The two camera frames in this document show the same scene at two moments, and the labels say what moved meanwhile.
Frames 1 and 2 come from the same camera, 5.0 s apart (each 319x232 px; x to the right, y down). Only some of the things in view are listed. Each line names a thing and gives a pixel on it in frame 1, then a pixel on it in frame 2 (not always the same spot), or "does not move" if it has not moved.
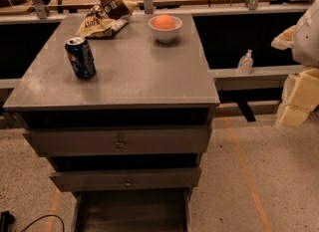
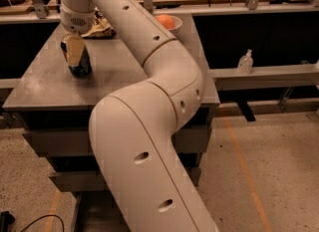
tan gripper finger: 284,40 to 77,22
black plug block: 6,221 does not move
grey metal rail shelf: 259,79 does not move
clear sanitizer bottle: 245,63 does not move
